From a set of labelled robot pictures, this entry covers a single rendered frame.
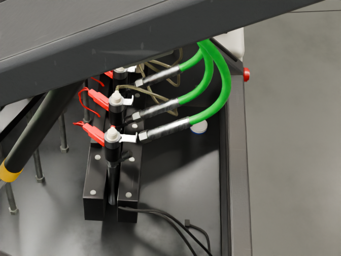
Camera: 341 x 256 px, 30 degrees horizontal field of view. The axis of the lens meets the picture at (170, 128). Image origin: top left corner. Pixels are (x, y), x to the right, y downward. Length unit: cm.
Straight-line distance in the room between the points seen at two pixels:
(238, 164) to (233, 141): 6
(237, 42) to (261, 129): 115
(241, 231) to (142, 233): 22
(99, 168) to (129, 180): 6
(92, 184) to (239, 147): 31
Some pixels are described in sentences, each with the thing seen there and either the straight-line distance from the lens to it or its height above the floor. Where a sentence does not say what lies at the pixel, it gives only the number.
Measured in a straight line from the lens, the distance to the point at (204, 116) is 101.
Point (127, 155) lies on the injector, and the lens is 111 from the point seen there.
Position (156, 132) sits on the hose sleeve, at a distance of 105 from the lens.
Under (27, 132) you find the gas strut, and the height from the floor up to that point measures 153.
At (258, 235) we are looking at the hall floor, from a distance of 228.
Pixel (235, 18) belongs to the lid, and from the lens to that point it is 38.
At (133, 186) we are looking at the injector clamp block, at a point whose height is 98.
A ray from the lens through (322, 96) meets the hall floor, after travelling 273.
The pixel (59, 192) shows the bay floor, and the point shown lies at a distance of 134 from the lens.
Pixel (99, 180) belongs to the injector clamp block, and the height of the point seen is 98.
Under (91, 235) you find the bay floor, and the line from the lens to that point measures 129.
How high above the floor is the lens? 196
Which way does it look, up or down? 52 degrees down
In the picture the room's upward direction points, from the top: 6 degrees clockwise
